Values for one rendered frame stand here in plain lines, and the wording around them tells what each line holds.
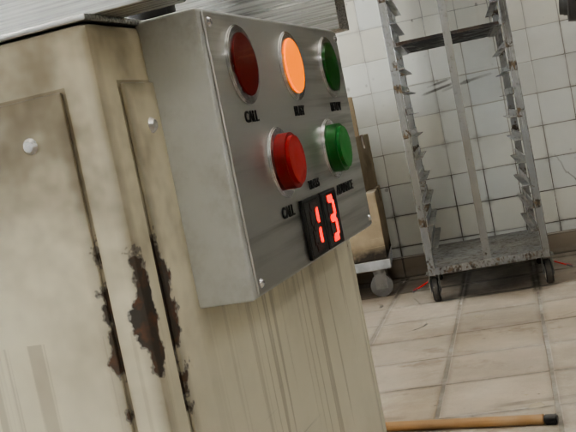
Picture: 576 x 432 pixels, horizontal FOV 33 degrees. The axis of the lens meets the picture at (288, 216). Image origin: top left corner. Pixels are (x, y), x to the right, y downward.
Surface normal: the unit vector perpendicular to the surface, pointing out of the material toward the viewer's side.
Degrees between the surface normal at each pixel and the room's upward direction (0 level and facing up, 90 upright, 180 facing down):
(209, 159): 90
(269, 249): 90
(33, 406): 90
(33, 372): 90
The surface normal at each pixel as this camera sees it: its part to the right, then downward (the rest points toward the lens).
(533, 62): -0.22, 0.12
